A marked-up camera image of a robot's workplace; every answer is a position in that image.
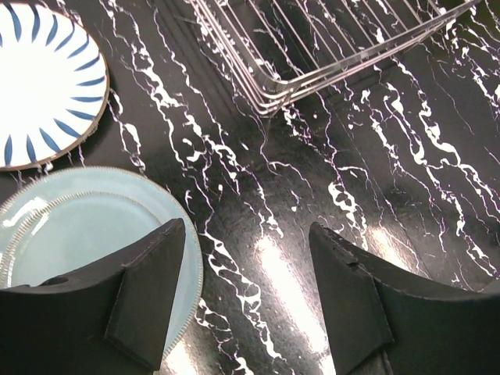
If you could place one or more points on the metal wire dish rack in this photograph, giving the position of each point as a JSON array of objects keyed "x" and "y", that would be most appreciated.
[{"x": 283, "y": 51}]

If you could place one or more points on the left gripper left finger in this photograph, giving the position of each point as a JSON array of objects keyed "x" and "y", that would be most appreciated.
[{"x": 108, "y": 317}]

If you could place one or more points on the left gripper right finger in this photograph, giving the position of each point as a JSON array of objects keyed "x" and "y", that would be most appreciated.
[{"x": 382, "y": 319}]

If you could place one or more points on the white blue striped plate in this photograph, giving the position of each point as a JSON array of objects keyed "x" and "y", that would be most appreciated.
[{"x": 54, "y": 85}]

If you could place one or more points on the light blue plate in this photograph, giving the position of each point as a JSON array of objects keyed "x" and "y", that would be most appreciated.
[{"x": 75, "y": 216}]

